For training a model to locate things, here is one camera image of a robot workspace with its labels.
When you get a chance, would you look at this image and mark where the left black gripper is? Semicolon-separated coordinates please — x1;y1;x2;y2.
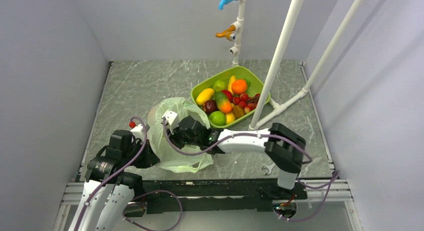
122;138;160;168

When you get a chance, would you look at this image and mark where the light green plastic bag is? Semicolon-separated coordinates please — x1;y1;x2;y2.
147;97;214;174

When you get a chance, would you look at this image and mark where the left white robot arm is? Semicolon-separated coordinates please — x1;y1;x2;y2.
68;125;160;231

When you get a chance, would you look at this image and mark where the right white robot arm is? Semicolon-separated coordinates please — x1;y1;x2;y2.
162;114;312;199

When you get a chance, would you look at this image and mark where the dark purple mangosteen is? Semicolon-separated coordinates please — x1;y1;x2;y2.
202;99;219;114

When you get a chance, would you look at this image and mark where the yellow mango front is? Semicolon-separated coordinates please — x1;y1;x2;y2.
225;112;236;125

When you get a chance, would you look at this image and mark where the yellow mango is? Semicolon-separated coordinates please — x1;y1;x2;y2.
225;112;236;125
195;88;215;106

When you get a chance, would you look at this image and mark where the yellow mango left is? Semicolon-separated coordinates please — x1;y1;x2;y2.
195;88;215;106

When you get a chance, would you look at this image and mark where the brown kiwi fruit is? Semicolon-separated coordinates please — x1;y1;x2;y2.
232;105;246;119

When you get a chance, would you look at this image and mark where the green plastic basket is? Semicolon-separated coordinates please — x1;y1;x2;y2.
191;66;264;128

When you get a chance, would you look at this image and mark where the red apple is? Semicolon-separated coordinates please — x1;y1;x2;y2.
221;89;233;103

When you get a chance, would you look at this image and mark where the green apple in basket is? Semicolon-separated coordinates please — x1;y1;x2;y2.
212;80;228;93

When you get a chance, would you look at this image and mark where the orange fruit in basket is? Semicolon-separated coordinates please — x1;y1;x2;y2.
231;79;249;95

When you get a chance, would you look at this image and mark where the yellow banana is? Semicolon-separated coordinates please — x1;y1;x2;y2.
227;75;237;95

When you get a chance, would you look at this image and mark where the silver wrench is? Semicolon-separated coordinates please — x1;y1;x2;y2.
261;162;276;176

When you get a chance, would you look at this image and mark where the orange faucet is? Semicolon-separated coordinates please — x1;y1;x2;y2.
215;25;236;42

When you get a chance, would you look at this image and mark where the white pipe with faucets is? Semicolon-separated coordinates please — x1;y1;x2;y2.
229;0;247;67

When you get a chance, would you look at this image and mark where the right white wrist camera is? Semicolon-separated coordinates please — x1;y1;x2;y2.
162;110;180;133

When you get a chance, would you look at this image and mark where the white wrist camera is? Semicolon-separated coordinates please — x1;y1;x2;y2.
162;110;180;133
128;121;149;144

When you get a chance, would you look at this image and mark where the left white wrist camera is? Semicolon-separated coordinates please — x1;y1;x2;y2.
128;121;149;144

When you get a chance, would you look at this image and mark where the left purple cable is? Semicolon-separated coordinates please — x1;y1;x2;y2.
72;116;149;231

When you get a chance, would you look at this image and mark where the purple cable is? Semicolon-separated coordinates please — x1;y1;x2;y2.
161;116;341;191
72;116;149;231

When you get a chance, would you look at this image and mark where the white pvc pipe frame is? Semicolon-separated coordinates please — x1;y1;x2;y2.
248;0;364;131

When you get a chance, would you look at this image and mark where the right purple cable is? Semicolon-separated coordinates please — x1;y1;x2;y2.
161;116;341;191

